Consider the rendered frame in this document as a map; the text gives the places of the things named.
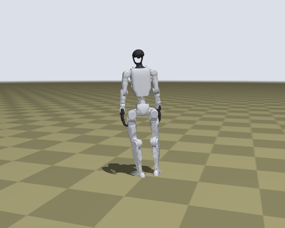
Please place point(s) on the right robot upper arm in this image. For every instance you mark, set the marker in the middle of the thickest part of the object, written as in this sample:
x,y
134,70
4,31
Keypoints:
x,y
154,77

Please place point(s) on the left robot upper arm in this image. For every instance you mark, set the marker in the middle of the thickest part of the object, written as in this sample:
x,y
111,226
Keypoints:
x,y
126,74

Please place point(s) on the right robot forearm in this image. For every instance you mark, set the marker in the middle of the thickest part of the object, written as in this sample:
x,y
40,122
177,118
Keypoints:
x,y
157,100

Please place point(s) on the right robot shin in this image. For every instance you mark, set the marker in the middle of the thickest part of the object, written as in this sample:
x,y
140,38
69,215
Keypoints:
x,y
156,154

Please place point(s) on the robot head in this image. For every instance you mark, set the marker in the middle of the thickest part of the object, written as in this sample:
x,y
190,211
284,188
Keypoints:
x,y
138,54

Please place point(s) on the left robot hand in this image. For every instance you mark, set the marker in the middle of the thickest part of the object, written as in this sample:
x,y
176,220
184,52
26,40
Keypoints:
x,y
122,117

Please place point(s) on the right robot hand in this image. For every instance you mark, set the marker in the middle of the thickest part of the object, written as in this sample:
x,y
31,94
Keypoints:
x,y
159,113

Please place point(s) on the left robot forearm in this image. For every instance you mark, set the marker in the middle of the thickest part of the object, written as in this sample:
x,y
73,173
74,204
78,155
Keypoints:
x,y
122,101

